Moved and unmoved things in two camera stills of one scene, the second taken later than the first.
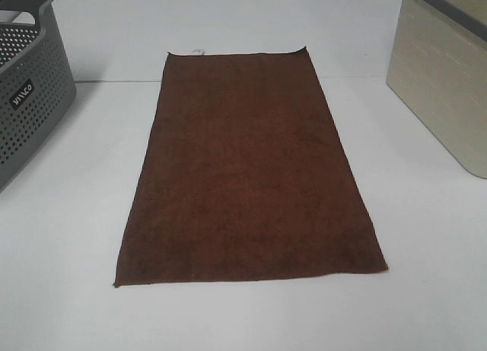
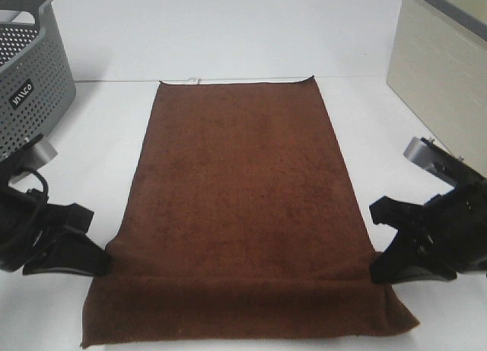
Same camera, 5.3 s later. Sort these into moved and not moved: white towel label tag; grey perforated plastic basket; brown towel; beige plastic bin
Moved: brown towel; white towel label tag
Not moved: beige plastic bin; grey perforated plastic basket
